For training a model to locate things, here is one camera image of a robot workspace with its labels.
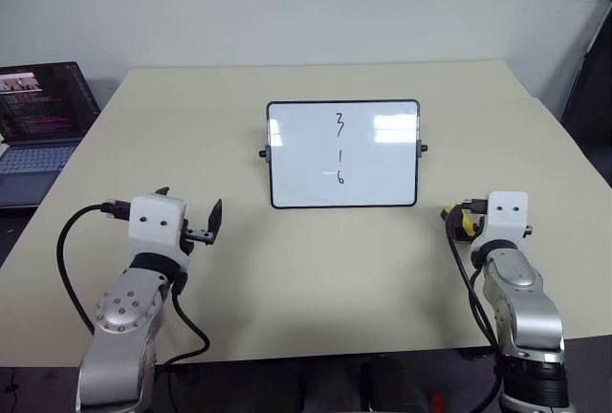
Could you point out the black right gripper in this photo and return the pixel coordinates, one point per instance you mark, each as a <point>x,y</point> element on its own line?
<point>528,231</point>

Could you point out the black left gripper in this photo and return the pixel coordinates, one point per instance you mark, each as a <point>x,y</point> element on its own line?
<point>201,236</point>

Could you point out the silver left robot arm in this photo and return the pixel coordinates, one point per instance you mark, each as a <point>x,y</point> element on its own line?
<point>124,317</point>

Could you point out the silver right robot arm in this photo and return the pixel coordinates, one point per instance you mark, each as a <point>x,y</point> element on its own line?
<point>523,308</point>

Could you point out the small black-framed whiteboard on stand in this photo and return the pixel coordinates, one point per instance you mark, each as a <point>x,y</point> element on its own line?
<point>306,155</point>

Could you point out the open dark laptop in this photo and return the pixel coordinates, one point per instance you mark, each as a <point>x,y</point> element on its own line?
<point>38,112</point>

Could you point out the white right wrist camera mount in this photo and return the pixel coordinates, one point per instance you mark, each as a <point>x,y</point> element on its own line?
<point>504,222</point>

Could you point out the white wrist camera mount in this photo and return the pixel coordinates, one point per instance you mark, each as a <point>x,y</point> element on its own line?
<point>155,226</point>
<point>504,222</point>

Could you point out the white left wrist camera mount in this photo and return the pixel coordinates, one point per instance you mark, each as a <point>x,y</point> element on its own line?
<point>155,226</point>

